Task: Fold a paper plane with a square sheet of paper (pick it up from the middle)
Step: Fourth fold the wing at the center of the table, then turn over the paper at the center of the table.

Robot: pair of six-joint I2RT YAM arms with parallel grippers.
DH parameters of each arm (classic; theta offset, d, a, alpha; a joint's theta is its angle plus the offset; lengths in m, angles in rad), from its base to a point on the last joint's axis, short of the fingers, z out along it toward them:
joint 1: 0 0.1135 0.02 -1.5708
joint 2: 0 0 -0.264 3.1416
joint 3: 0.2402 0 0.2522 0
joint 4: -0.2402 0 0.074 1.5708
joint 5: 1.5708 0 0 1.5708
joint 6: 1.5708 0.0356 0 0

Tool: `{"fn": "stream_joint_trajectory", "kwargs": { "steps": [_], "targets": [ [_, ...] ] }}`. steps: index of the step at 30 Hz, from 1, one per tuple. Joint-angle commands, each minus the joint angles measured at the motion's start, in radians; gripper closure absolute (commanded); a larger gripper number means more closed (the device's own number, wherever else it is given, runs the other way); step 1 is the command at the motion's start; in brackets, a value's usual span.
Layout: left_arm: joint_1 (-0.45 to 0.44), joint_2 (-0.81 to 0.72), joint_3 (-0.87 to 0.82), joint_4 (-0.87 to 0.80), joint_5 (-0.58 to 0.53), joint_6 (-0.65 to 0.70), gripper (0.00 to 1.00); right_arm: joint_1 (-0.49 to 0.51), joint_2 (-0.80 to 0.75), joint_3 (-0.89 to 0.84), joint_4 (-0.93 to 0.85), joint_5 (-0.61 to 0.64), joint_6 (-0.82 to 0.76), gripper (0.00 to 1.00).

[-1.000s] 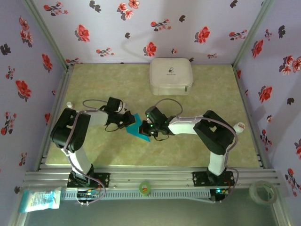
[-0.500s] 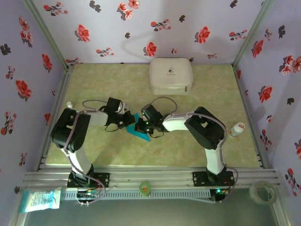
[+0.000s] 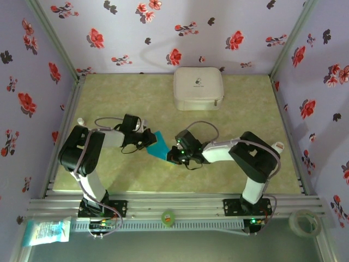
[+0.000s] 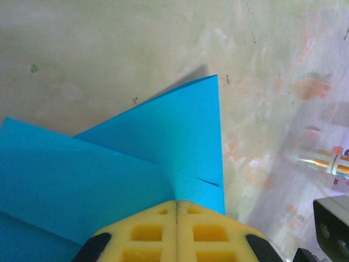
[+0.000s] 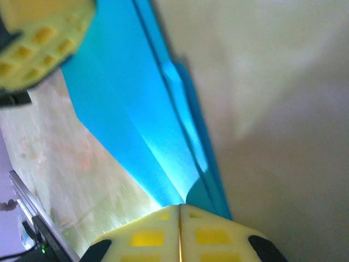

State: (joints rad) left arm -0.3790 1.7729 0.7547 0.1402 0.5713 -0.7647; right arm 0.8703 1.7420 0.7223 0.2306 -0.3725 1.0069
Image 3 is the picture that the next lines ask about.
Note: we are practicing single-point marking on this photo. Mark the blue white plastic packet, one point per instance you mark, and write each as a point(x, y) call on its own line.
point(46, 232)

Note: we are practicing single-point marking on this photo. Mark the aluminium corner post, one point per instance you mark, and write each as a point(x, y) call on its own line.
point(56, 41)
point(293, 38)

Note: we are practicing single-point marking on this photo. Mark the white zipped fabric case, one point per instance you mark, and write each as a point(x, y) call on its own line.
point(199, 87)

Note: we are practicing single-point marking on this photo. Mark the aluminium front mounting rail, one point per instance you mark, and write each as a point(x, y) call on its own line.
point(177, 203)

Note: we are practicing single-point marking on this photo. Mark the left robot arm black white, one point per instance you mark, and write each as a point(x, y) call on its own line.
point(79, 152)

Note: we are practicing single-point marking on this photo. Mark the small white pink-capped bottle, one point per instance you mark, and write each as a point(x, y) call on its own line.
point(80, 120)

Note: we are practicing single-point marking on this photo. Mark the blue square paper sheet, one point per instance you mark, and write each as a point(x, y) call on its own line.
point(159, 147)

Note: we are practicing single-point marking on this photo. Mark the aluminium lower frame bar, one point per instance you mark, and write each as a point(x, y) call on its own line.
point(327, 251)
point(21, 255)

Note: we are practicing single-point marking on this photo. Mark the white bottle with red label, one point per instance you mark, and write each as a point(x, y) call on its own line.
point(278, 146)

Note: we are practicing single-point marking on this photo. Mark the clear adhesive tape roll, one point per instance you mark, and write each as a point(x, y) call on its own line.
point(293, 225)

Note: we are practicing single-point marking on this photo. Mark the aluminium side rail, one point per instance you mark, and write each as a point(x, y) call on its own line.
point(280, 109)
point(70, 109)

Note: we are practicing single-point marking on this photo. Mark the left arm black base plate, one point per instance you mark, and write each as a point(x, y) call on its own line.
point(121, 208)

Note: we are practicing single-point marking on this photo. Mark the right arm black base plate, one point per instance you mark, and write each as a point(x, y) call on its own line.
point(231, 207)

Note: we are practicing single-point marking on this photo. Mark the green round lidded cup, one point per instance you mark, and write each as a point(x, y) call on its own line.
point(168, 217)

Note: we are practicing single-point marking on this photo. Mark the small circuit board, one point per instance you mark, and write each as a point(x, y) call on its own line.
point(102, 225)
point(256, 221)

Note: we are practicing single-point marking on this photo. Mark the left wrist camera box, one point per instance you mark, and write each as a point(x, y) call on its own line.
point(140, 126)

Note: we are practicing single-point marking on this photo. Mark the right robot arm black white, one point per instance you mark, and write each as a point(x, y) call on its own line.
point(256, 161)

